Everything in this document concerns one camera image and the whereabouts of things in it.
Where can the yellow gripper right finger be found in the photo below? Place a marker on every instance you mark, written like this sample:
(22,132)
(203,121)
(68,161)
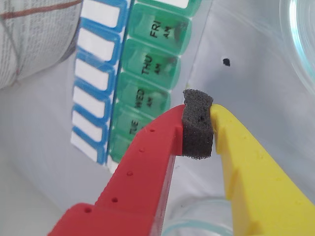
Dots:
(258,184)

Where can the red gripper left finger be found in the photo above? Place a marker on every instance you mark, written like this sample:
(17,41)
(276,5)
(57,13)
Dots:
(133,184)

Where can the blue green pill organizer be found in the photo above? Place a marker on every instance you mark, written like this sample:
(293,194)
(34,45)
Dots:
(152,56)

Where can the clear glass bowl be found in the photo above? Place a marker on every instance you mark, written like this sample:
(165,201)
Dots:
(300,37)
(197,216)

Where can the printed newspaper sheet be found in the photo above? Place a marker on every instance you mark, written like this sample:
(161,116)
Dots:
(29,37)

